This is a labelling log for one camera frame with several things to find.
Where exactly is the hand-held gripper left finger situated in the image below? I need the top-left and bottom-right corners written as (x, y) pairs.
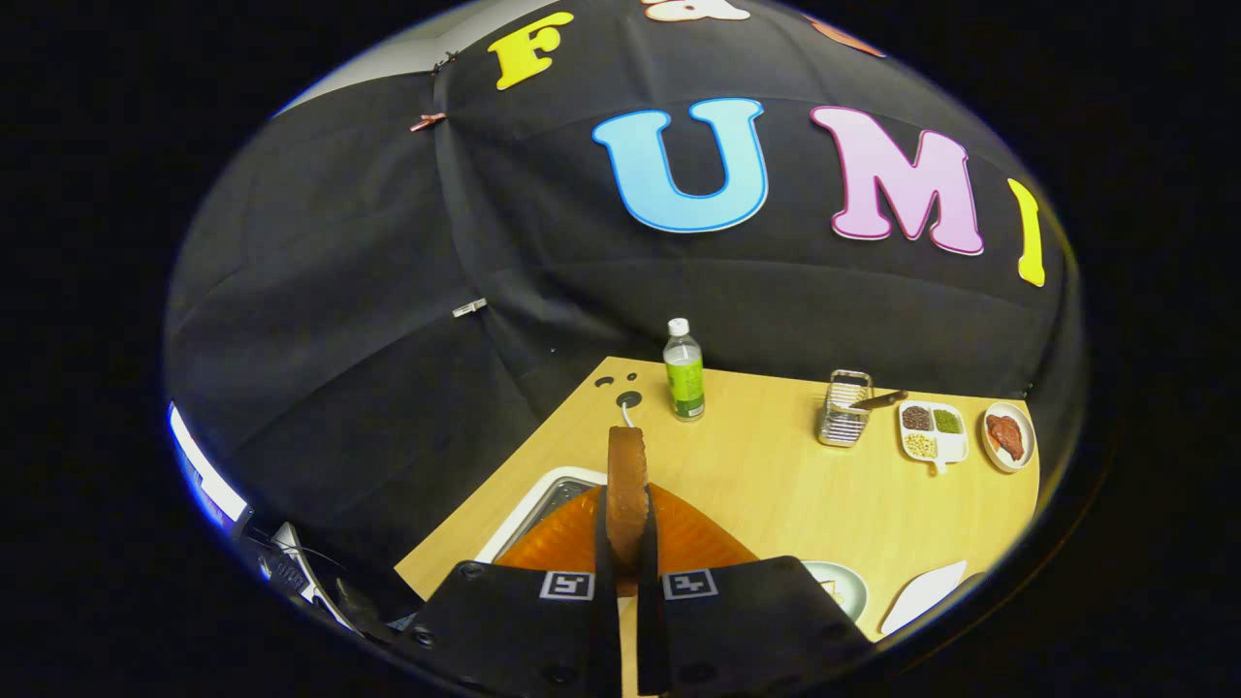
top-left (393, 485), bottom-right (622, 695)

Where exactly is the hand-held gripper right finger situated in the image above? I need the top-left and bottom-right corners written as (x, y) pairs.
top-left (635, 482), bottom-right (874, 695)

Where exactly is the toasted bread slice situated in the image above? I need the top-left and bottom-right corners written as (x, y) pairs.
top-left (606, 426), bottom-right (650, 573)

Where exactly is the white toaster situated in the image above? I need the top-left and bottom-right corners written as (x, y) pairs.
top-left (475, 466), bottom-right (612, 563)

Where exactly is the pale green round plate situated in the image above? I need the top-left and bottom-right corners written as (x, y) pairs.
top-left (803, 560), bottom-right (870, 623)

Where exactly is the green label water bottle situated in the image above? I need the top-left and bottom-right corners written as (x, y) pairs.
top-left (663, 318), bottom-right (707, 423)

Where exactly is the white square plate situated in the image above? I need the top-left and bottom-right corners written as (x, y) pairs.
top-left (879, 559), bottom-right (970, 637)

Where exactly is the white divided dish with beans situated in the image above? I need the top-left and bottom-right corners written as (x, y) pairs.
top-left (897, 400), bottom-right (970, 474)

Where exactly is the black backdrop cloth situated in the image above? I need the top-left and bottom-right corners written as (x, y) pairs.
top-left (163, 0), bottom-right (1082, 602)

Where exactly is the brown steak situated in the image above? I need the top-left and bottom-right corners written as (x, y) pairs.
top-left (987, 414), bottom-right (1026, 461)

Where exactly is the white round plate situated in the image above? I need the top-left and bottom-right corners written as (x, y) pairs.
top-left (981, 401), bottom-right (1037, 473)

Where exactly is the white lit panel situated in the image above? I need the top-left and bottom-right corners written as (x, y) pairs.
top-left (169, 402), bottom-right (249, 530)

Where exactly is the wire utensil holder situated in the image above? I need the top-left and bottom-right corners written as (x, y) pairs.
top-left (816, 369), bottom-right (874, 448)

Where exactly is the grey device with cables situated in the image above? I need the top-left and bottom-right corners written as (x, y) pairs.
top-left (257, 522), bottom-right (360, 631)

